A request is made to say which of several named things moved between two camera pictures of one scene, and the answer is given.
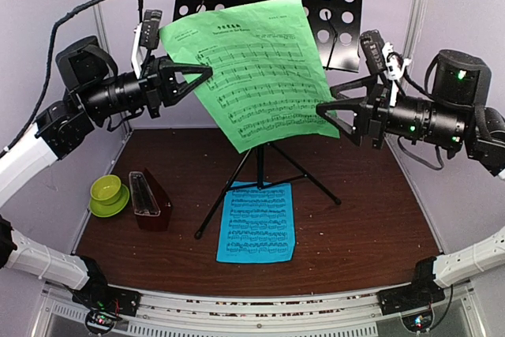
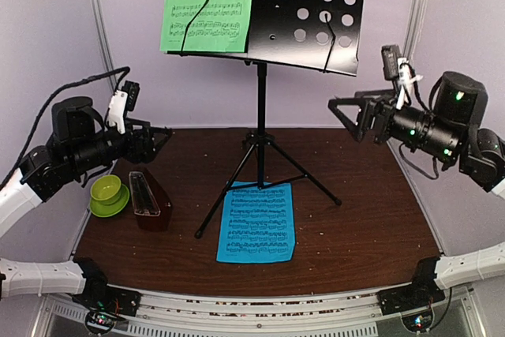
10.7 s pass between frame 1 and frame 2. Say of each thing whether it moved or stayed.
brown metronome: stayed
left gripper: moved
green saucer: stayed
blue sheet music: stayed
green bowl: stayed
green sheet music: moved
